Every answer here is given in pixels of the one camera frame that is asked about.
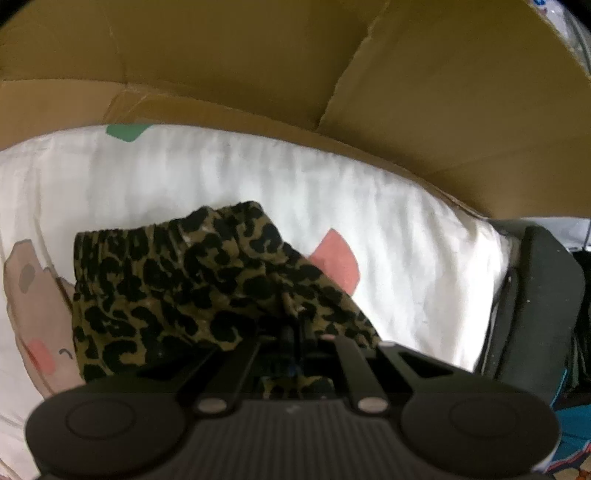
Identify folded black clothes pile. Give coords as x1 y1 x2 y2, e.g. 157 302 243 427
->
570 249 591 388

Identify black folded cloth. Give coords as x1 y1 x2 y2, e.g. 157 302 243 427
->
475 217 587 407

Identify leopard print pants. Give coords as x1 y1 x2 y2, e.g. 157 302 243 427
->
71 200 382 400

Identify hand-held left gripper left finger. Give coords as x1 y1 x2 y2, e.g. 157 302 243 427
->
139 323 296 414

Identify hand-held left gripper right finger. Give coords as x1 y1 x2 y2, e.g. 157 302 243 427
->
298 323 458 414

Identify brown cardboard sheet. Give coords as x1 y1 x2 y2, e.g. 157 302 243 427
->
0 0 591 220

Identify teal printed bag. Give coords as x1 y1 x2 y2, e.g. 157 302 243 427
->
545 369 591 480

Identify bear printed bed sheet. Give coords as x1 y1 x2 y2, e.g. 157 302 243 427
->
0 122 513 480

